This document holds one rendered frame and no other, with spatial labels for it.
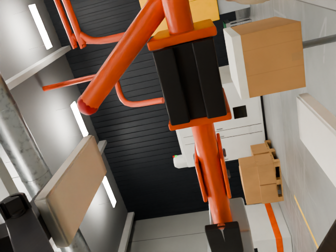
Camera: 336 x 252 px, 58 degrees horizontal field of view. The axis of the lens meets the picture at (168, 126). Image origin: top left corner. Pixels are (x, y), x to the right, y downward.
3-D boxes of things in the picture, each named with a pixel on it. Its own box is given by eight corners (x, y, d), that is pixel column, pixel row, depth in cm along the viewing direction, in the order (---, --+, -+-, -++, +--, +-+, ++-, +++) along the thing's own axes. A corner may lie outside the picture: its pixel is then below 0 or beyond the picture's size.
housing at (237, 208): (242, 194, 39) (208, 199, 40) (251, 232, 33) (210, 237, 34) (249, 235, 42) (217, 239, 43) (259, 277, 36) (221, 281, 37)
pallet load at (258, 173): (269, 139, 788) (234, 145, 803) (280, 161, 697) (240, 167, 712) (274, 176, 839) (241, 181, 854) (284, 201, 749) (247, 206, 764)
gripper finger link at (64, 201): (70, 248, 15) (56, 250, 15) (107, 171, 21) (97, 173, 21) (46, 198, 14) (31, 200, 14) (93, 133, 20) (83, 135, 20)
